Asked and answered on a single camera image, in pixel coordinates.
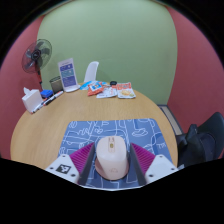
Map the standing electric fan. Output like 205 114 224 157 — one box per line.
21 38 53 91

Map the blue whiteboard eraser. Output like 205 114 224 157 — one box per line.
40 89 54 100

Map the blue snack packet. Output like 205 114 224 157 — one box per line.
79 80 96 91

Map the orange and white snack packet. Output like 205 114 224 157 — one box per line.
115 82 137 100

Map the whiteboard marker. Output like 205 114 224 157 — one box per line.
43 90 64 106
32 98 50 114

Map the cream computer mouse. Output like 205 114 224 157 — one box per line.
94 135 130 181

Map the white plastic chair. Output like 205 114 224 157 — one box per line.
83 60 100 84

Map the acrylic sign stand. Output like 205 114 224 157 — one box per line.
57 57 81 93

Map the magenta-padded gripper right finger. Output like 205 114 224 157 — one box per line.
129 142 179 187

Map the black office chair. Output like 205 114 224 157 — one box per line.
175 111 224 168

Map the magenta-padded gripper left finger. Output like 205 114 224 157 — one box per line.
45 142 97 186

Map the blue patterned mouse pad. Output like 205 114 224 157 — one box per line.
57 118 170 186

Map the black bag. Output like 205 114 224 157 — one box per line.
176 123 214 167

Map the white tissue box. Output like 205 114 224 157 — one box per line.
21 87 44 114

